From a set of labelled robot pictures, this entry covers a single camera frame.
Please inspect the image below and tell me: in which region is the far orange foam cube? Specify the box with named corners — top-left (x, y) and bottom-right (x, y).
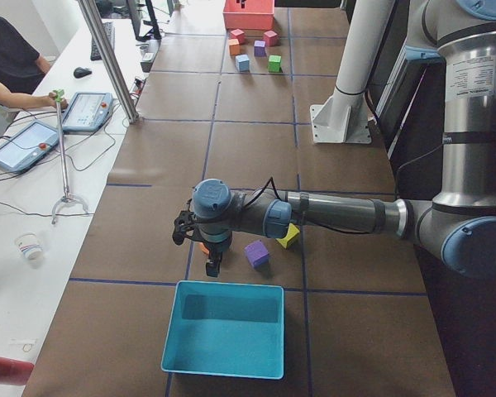
top-left (228, 39), bottom-right (241, 56)

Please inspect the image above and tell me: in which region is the black keyboard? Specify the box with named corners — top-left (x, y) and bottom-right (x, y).
top-left (90, 21), bottom-right (116, 62)

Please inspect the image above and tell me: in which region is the orange foam cube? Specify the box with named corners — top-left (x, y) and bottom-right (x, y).
top-left (199, 242), bottom-right (209, 255)
top-left (228, 39), bottom-right (241, 56)

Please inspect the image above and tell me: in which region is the right crimson foam cube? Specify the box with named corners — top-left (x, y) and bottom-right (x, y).
top-left (263, 30), bottom-right (279, 47)

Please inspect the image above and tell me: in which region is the near teach pendant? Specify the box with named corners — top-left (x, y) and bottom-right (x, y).
top-left (0, 121), bottom-right (60, 173)

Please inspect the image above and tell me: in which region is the metal reacher grabber stick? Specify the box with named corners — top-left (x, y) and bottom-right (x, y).
top-left (51, 89), bottom-right (88, 225)

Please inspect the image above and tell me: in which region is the teal plastic bin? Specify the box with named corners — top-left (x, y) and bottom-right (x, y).
top-left (161, 280), bottom-right (285, 380)

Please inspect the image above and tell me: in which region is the yellow foam cube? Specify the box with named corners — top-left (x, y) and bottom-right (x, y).
top-left (276, 223), bottom-right (300, 249)

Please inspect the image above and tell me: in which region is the black computer mouse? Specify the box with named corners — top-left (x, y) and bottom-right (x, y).
top-left (73, 67), bottom-right (92, 79)

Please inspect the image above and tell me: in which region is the teach pendant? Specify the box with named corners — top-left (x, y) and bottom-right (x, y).
top-left (62, 92), bottom-right (113, 134)
top-left (0, 121), bottom-right (60, 173)

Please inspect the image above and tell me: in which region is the red plastic bin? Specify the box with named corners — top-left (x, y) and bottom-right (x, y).
top-left (222, 0), bottom-right (274, 31)

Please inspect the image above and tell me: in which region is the red cylinder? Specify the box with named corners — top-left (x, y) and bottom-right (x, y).
top-left (0, 356), bottom-right (34, 385)

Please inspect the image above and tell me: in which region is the person in black shirt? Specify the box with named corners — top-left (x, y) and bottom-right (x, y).
top-left (0, 17), bottom-right (56, 110)

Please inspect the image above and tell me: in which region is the purple foam cube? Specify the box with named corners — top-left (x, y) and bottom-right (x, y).
top-left (244, 240), bottom-right (269, 269)
top-left (253, 40), bottom-right (266, 57)

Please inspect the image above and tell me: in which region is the left crimson foam cube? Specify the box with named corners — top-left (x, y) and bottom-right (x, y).
top-left (229, 29), bottom-right (246, 45)

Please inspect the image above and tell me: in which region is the far purple foam cube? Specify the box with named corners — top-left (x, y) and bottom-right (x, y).
top-left (253, 40), bottom-right (266, 57)

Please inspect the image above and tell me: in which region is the crimson foam cube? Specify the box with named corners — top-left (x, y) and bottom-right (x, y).
top-left (229, 29), bottom-right (246, 45)
top-left (263, 30), bottom-right (279, 47)

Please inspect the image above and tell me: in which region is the far teach pendant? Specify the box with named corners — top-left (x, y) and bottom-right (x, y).
top-left (62, 92), bottom-right (113, 134)

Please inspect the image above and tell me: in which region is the light blue cube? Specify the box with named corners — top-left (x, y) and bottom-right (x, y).
top-left (235, 54), bottom-right (250, 72)

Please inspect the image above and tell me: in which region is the aluminium frame post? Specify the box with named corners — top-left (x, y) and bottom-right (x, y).
top-left (78, 0), bottom-right (139, 125)

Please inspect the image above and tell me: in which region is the paper cup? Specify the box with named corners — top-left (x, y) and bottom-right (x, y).
top-left (15, 232), bottom-right (43, 261)

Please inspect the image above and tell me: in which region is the near orange foam cube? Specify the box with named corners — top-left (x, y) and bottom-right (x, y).
top-left (199, 242), bottom-right (209, 255)

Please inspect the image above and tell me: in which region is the near purple foam cube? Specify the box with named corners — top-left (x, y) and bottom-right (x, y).
top-left (244, 240), bottom-right (269, 269)

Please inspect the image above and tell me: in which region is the white mounting pillar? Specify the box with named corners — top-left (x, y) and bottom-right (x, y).
top-left (310, 0), bottom-right (395, 145)

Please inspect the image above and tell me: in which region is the green foam cube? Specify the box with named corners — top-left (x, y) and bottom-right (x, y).
top-left (267, 55), bottom-right (282, 73)

